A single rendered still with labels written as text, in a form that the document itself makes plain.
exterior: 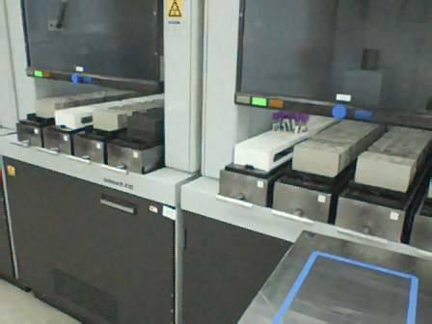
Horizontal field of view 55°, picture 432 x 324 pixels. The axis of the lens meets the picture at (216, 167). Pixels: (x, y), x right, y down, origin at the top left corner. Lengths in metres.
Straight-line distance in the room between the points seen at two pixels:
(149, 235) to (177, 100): 0.41
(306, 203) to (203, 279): 0.41
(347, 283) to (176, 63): 0.80
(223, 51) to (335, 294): 0.72
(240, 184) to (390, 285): 0.52
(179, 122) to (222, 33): 0.28
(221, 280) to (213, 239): 0.12
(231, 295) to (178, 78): 0.62
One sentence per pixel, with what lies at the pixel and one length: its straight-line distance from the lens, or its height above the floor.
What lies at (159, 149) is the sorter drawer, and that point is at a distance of 1.28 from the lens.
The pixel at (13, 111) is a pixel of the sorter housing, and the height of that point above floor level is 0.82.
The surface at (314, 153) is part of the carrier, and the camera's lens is 1.02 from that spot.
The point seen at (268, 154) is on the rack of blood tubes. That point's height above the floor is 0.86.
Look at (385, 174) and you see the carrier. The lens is 0.98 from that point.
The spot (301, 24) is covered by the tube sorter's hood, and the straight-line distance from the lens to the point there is 1.00.
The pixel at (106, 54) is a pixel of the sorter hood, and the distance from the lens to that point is 1.36.
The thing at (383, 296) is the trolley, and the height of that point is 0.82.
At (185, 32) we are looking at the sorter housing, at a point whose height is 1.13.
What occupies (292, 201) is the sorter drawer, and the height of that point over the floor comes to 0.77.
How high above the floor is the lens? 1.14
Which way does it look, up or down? 18 degrees down
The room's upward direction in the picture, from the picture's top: 2 degrees clockwise
